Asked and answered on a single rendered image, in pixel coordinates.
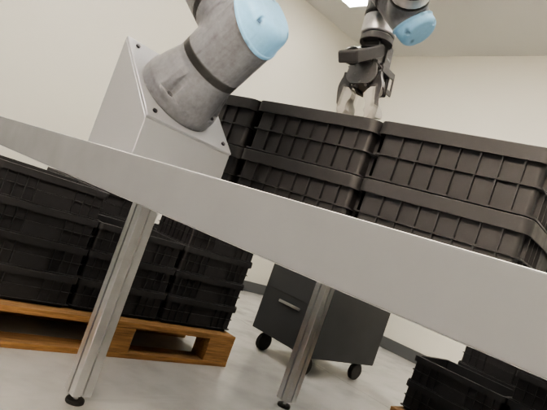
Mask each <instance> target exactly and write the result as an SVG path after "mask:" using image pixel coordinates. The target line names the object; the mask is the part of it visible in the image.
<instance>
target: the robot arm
mask: <svg viewBox="0 0 547 410"><path fill-rule="evenodd" d="M429 2H430V0H368V2H367V7H366V10H365V18H364V21H363V25H362V27H361V38H360V44H361V46H358V47H356V46H349V47H348V48H347V49H345V50H339V52H338V57H339V63H347V64H349V66H348V67H349V69H348V71H347V72H345V73H344V77H343V78H342V80H341V81H340V83H339V87H338V90H337V99H336V103H337V110H336V112H338V113H344V114H349V115H354V114H355V108H354V106H353V103H354V100H355V97H356V94H357V95H358V96H361V97H362V98H364V100H365V106H364V108H363V112H364V115H363V117H367V118H372V119H377V120H381V119H382V116H383V113H382V110H381V108H380V106H379V98H385V97H386V95H387V96H388V97H389V98H390V97H391V93H392V86H393V83H394V79H395V74H394V73H393V72H392V71H391V70H390V66H391V62H392V56H393V51H394V50H393V49H392V45H393V42H394V41H395V39H396V37H397V38H398V39H399V41H400V42H401V43H402V44H403V45H405V46H414V45H417V44H418V43H420V42H422V41H424V40H426V39H427V38H428V37H429V36H430V35H431V34H432V32H433V31H434V29H435V26H436V20H435V17H434V16H433V13H432V11H430V10H429V8H428V6H429ZM186 3H187V5H188V7H189V8H190V11H191V13H192V15H193V16H194V18H195V21H196V23H197V25H198V28H197V29H196V30H195V31H194V32H193V33H192V34H191V35H190V36H189V37H188V38H187V39H186V40H185V41H184V42H183V43H182V44H180V45H178V46H175V47H173V48H172V49H170V50H167V51H165V52H164V53H162V54H160V55H157V56H155V57H154V58H152V59H151V60H150V61H149V62H148V63H147V64H146V66H145V67H144V69H143V72H142V74H143V79H144V82H145V84H146V87H147V89H148V91H149V92H150V94H151V96H152V97H153V99H154V100H155V101H156V102H157V104H158V105H159V106H160V107H161V108H162V109H163V111H164V112H165V113H166V114H168V115H169V116H170V117H171V118H172V119H174V120H175V121H176V122H178V123H179V124H180V125H182V126H184V127H186V128H188V129H190V130H193V131H197V132H202V131H204V130H206V129H207V128H208V127H209V126H211V125H212V124H213V123H214V122H215V120H216V119H217V117H218V115H219V114H220V112H221V109H222V108H223V106H224V105H225V102H226V100H227V98H228V97H229V96H230V95H231V94H232V93H233V92H234V91H235V90H236V89H237V88H238V87H239V86H240V85H241V84H242V83H243V82H244V81H245V80H246V79H247V78H249V77H250V76H251V75H252V74H253V73H254V72H255V71H257V70H258V69H259V68H260V67H261V66H262V65H263V64H264V63H266V62H267V61H268V60H270V59H272V58H273V57H274V56H275V55H276V54H277V52H278V51H279V50H280V49H281V48H282V47H283V46H284V45H285V43H286V42H287V39H288V36H289V28H288V24H287V19H286V17H285V15H284V13H283V11H282V9H281V7H280V6H279V4H278V3H277V2H276V1H275V0H186ZM390 79H391V80H392V84H391V88H390V91H389V90H388V89H387V88H388V84H389V81H390ZM352 88H354V89H355V90H353V89H352Z"/></svg>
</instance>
